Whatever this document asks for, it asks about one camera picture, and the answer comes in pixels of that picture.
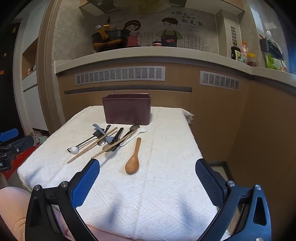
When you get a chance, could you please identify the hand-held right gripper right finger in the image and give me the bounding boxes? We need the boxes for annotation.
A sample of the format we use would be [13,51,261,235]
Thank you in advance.
[195,158,272,241]

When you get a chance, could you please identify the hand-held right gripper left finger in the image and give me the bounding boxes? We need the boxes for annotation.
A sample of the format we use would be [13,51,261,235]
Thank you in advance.
[25,159,100,241]

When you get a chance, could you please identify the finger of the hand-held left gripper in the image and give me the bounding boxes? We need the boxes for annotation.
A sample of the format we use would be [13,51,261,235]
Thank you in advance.
[0,128,19,142]
[5,136,34,154]

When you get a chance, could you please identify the wooden chopstick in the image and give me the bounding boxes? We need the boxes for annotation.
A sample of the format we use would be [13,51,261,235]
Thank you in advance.
[67,127,118,164]
[92,136,137,159]

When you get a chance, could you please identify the metal utensil with white ball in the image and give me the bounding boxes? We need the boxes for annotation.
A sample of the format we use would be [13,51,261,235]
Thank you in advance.
[67,133,102,154]

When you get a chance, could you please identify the black spoon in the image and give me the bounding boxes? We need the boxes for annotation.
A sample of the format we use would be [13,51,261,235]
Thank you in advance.
[103,127,125,152]

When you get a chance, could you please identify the white ceramic spoon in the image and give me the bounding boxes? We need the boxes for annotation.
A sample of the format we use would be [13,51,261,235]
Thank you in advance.
[120,127,148,146]

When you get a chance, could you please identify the maroon plastic utensil box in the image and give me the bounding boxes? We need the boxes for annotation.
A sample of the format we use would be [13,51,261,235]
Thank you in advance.
[102,94,152,126]

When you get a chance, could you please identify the red floor mat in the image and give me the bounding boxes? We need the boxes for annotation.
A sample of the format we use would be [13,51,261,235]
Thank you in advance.
[0,146,43,179]

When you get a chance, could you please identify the patterned cloth slippers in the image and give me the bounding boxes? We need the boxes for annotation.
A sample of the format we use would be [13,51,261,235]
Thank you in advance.
[33,129,49,146]

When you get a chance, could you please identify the white shelf unit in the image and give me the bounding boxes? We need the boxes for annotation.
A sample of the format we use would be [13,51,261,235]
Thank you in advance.
[13,0,50,138]

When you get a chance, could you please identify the wooden spoon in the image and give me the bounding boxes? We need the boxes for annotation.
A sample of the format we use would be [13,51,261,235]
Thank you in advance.
[125,137,142,175]

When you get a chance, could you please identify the person's pink clothing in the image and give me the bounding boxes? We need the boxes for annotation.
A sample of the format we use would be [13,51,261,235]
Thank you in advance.
[0,185,97,241]

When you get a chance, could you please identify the black refrigerator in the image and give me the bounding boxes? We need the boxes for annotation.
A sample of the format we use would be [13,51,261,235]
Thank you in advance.
[0,22,22,139]

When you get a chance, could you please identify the white textured towel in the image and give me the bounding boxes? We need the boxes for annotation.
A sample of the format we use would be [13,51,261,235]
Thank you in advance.
[17,105,230,241]

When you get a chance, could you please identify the wooden kitchen cabinet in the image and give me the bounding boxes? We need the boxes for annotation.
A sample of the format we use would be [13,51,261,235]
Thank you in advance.
[57,61,296,241]

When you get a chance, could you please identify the metal spoon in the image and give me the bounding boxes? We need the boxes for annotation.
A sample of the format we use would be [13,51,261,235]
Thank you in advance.
[116,125,141,144]

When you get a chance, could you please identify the short grey vent grille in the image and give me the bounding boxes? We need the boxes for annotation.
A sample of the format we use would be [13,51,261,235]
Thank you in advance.
[199,71,241,93]

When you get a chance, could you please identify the long grey vent grille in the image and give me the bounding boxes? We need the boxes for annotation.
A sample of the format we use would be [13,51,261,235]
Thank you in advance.
[74,66,166,86]

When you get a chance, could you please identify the beige stone countertop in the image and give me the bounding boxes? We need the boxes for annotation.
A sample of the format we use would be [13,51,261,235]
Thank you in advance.
[55,46,296,84]

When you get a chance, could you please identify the green snack bag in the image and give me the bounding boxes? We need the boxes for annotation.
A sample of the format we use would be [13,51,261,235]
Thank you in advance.
[266,53,288,71]

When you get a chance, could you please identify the black wok with yellow handle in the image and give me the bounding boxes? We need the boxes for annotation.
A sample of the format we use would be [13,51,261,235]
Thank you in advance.
[92,32,123,53]

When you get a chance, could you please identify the black pot with yellow handle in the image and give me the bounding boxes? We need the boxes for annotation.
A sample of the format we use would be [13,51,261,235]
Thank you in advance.
[95,24,129,45]

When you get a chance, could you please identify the black wall rack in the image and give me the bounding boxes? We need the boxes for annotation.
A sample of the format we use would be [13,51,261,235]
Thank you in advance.
[259,38,284,60]

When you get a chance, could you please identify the cartoon wall poster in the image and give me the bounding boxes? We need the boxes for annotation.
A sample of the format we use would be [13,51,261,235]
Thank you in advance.
[122,9,220,55]

